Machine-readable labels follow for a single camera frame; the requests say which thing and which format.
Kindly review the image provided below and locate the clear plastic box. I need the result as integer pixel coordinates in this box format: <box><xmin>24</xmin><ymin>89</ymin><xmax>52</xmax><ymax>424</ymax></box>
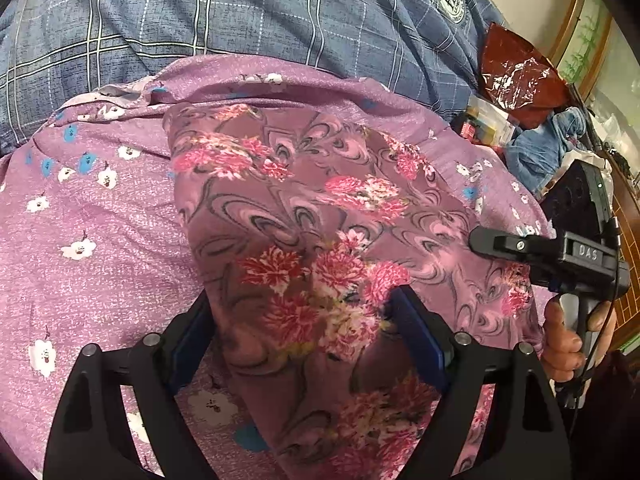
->
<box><xmin>450</xmin><ymin>95</ymin><xmax>517</xmax><ymax>149</ymax></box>

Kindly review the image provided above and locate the blue plaid blanket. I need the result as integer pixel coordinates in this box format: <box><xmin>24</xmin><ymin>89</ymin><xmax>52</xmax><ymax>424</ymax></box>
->
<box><xmin>0</xmin><ymin>0</ymin><xmax>511</xmax><ymax>157</ymax></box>

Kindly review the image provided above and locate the purple white-flowered cloth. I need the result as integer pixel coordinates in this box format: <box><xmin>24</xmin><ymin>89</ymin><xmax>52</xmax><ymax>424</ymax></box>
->
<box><xmin>0</xmin><ymin>55</ymin><xmax>557</xmax><ymax>480</ymax></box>

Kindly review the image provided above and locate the framed bamboo picture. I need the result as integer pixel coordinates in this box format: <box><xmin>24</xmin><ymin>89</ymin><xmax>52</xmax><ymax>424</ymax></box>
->
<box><xmin>547</xmin><ymin>0</ymin><xmax>614</xmax><ymax>92</ymax></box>

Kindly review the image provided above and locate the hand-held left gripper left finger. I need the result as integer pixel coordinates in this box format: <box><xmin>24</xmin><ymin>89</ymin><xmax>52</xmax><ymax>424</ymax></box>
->
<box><xmin>42</xmin><ymin>290</ymin><xmax>216</xmax><ymax>480</ymax></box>

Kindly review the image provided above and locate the blue denim cloth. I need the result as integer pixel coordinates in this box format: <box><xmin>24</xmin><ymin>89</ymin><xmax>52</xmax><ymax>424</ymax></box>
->
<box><xmin>505</xmin><ymin>107</ymin><xmax>592</xmax><ymax>197</ymax></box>

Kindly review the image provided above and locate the mauve pink floral garment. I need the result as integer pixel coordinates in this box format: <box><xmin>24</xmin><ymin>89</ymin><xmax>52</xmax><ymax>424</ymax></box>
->
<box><xmin>164</xmin><ymin>102</ymin><xmax>547</xmax><ymax>480</ymax></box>

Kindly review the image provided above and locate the dark cloth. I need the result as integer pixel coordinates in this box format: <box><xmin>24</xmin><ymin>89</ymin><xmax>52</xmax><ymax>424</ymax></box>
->
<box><xmin>575</xmin><ymin>350</ymin><xmax>640</xmax><ymax>480</ymax></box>

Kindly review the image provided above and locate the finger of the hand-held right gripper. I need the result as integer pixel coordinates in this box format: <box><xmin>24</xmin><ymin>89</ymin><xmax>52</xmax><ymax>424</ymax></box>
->
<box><xmin>469</xmin><ymin>226</ymin><xmax>567</xmax><ymax>267</ymax></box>

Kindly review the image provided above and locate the person's right hand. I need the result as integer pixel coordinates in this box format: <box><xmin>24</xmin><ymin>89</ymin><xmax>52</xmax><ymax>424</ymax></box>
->
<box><xmin>541</xmin><ymin>294</ymin><xmax>618</xmax><ymax>384</ymax></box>

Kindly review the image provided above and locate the red plastic bag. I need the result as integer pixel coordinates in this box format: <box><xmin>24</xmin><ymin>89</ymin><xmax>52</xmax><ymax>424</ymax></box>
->
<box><xmin>480</xmin><ymin>22</ymin><xmax>572</xmax><ymax>131</ymax></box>

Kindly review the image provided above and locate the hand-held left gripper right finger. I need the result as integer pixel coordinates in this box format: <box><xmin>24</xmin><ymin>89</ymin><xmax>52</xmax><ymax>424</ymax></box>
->
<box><xmin>390</xmin><ymin>285</ymin><xmax>574</xmax><ymax>480</ymax></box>

